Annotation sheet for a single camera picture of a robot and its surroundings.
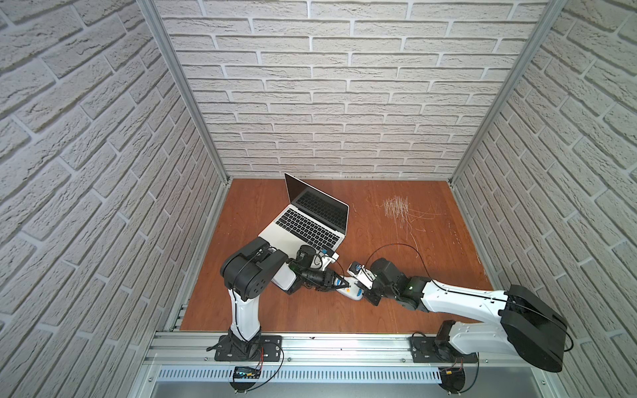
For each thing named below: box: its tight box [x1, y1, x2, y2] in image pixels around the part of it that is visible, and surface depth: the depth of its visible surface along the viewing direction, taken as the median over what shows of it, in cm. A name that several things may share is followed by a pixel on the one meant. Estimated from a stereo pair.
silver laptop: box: [257, 172, 351, 260], surface depth 103 cm
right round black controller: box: [437, 367, 466, 394], surface depth 72 cm
